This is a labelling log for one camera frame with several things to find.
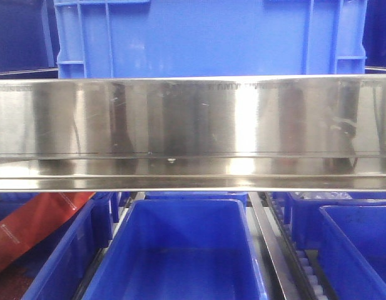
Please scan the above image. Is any metal roller rail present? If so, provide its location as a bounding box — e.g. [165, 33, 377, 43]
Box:
[246, 192, 337, 299]

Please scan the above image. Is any blue bin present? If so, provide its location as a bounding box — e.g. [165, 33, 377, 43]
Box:
[83, 199, 268, 299]
[0, 192, 116, 299]
[145, 191, 249, 207]
[285, 191, 386, 250]
[318, 206, 386, 299]

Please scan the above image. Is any left blue bin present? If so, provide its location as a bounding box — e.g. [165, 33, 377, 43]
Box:
[0, 192, 116, 299]

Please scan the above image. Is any rear right blue bin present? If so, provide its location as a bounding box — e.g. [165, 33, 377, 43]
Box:
[285, 191, 386, 250]

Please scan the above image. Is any red plastic bag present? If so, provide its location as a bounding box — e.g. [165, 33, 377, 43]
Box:
[0, 191, 95, 272]

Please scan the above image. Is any rear centre blue bin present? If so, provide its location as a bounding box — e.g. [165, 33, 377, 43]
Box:
[145, 191, 249, 207]

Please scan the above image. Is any stainless steel shelf beam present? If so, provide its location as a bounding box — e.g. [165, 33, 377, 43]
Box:
[0, 74, 386, 191]

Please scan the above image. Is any large blue crate upper shelf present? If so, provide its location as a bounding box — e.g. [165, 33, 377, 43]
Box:
[54, 1, 367, 78]

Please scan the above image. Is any dark blue crate upper left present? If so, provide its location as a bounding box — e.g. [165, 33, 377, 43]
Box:
[0, 1, 59, 73]

